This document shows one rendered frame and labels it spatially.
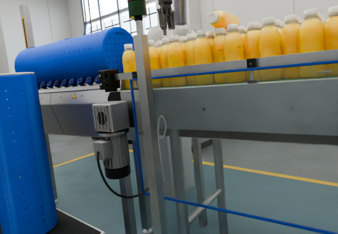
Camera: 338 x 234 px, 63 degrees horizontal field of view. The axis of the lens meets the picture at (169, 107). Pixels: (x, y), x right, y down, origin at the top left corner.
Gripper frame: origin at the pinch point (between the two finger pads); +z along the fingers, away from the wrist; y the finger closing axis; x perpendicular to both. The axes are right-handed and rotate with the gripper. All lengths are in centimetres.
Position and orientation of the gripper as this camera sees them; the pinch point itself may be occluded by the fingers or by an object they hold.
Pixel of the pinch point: (168, 35)
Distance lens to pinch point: 151.2
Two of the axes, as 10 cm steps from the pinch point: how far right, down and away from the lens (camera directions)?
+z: 1.0, 9.9, 1.2
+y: -5.6, 1.6, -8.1
